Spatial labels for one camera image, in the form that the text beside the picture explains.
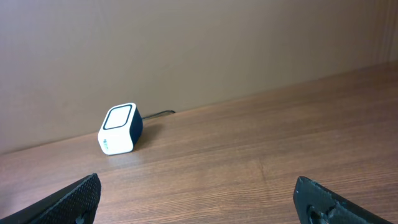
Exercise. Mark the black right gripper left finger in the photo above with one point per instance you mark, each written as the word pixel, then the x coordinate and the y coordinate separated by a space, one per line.
pixel 75 203

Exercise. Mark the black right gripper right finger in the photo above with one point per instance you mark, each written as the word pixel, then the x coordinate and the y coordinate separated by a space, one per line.
pixel 316 204

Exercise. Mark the white barcode scanner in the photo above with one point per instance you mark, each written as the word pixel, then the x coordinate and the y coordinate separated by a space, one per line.
pixel 121 129

